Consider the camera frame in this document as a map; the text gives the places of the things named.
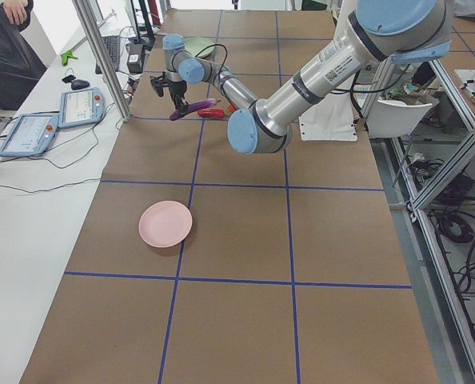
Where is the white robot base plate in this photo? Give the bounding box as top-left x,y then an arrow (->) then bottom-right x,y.
299,94 -> 357,142

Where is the brown table mat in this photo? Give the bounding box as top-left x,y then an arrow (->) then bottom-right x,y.
19,10 -> 440,384

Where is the far teach pendant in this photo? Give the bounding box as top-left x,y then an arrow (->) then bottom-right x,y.
58,87 -> 106,129

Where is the purple eggplant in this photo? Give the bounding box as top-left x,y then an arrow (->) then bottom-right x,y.
169,98 -> 220,121

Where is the aluminium frame rack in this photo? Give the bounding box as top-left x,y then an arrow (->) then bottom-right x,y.
393,51 -> 475,383

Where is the white plastic chair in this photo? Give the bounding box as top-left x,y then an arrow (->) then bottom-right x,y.
366,95 -> 439,138

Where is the black power adapter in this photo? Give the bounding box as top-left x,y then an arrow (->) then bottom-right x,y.
126,44 -> 144,74

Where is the teach pendant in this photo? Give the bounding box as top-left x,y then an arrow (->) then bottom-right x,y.
0,114 -> 59,158
58,87 -> 106,129

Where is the red chili pepper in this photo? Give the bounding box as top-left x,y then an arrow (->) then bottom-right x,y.
197,108 -> 226,119

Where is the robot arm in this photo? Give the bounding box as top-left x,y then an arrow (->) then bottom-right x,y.
150,1 -> 455,154

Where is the aluminium frame post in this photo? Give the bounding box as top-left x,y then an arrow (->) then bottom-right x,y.
72,0 -> 130,122

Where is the person in black skirt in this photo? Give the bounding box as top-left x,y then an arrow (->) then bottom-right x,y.
0,1 -> 46,111

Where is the black keyboard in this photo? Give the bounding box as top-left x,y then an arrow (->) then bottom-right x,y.
102,35 -> 121,72

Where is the green clamp tool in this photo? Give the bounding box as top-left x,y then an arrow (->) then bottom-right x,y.
60,50 -> 78,66

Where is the pink plate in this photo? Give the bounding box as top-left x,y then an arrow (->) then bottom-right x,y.
138,200 -> 193,248

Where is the green plate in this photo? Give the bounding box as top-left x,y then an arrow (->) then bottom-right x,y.
185,37 -> 215,58

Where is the black computer mouse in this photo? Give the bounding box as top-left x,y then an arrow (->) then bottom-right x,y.
70,78 -> 90,90

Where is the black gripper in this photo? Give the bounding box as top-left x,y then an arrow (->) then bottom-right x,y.
150,72 -> 187,114

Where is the near teach pendant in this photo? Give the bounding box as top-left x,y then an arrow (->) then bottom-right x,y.
0,114 -> 59,158

